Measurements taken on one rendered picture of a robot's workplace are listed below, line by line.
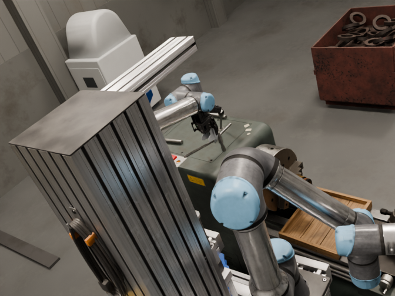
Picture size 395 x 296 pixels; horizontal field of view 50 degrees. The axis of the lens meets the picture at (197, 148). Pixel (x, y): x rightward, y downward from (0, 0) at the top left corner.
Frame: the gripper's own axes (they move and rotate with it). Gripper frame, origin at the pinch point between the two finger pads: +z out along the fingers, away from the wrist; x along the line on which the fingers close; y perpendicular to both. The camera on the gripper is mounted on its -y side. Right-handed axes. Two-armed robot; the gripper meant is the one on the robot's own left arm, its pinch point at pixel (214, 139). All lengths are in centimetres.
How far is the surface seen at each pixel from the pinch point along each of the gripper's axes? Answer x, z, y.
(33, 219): -280, 136, 30
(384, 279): 82, 39, 14
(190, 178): -10.1, 15.6, 14.1
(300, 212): 30, 48, -12
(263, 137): 7.7, 14.6, -24.7
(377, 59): -22, 77, -229
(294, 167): 26.3, 26.2, -20.5
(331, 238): 51, 48, -3
